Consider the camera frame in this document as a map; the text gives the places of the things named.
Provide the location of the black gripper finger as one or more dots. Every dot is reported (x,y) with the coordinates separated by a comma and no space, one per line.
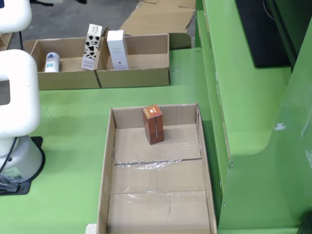
(81,1)
(45,4)

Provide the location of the white bottle teal label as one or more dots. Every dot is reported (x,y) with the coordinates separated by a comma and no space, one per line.
(52,62)

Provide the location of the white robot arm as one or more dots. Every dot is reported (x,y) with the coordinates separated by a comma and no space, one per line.
(22,97)

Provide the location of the flattened cardboard pile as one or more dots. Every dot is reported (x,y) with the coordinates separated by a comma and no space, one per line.
(156,19)

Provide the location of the divided cardboard box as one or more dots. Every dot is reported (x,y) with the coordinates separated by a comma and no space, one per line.
(136,78)

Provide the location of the red carton box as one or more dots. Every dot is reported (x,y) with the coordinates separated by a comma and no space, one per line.
(154,129)

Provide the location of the large cardboard tray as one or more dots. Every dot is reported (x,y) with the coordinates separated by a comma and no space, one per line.
(158,200)

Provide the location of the cow print carton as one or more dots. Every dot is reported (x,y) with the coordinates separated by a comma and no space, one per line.
(91,48)

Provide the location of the wooden pallet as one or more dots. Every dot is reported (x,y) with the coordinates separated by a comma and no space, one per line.
(5,40)

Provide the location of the tall white carton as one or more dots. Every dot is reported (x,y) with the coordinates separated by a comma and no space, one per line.
(117,48)

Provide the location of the green metal cabinet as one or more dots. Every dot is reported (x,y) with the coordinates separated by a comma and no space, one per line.
(243,97)

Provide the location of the white foam piece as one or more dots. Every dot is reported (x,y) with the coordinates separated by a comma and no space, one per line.
(90,229)

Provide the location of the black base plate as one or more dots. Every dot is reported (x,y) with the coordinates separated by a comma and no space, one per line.
(36,146)

